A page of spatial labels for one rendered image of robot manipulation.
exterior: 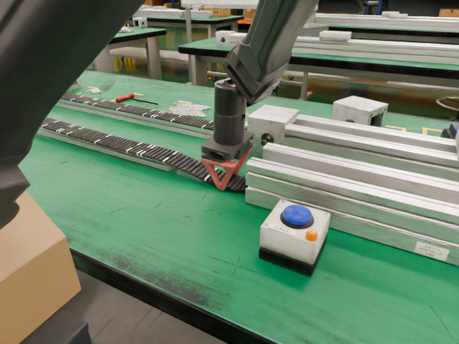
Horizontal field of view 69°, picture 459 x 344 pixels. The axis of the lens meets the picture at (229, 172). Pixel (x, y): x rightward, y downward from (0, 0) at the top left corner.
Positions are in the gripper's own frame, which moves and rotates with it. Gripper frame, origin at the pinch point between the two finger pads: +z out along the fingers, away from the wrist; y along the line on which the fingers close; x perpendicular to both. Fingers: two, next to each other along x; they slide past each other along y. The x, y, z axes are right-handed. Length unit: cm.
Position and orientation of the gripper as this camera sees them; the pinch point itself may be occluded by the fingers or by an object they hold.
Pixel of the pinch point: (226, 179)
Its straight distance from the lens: 67.4
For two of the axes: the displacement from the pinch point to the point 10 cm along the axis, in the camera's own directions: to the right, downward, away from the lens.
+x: -9.1, -2.6, 3.3
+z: -0.5, 8.5, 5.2
